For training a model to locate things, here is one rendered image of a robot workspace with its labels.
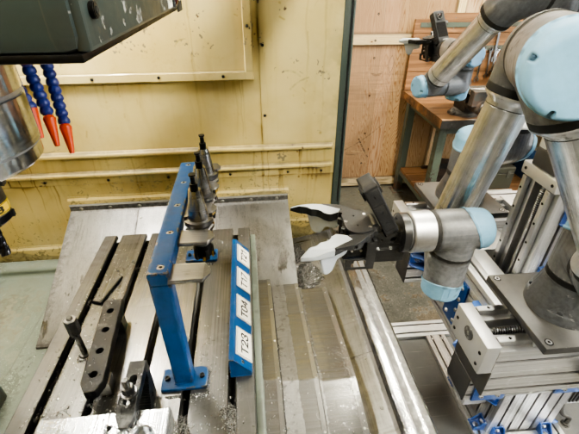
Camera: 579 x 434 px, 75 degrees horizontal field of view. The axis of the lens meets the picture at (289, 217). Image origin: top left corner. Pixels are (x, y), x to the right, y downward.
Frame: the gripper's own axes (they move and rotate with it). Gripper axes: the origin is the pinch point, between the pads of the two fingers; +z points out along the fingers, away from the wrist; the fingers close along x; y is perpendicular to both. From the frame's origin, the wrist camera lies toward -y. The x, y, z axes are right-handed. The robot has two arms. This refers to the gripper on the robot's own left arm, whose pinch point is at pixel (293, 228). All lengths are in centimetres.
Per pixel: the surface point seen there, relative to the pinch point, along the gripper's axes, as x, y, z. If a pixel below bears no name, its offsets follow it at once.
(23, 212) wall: 87, 45, 101
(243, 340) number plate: 6.7, 36.0, 11.0
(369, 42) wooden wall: 249, 7, -83
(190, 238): 10.7, 8.4, 19.8
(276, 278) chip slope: 54, 60, 1
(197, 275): -0.8, 8.4, 17.2
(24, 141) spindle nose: -14.6, -22.5, 28.8
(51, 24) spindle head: -25.8, -34.0, 17.8
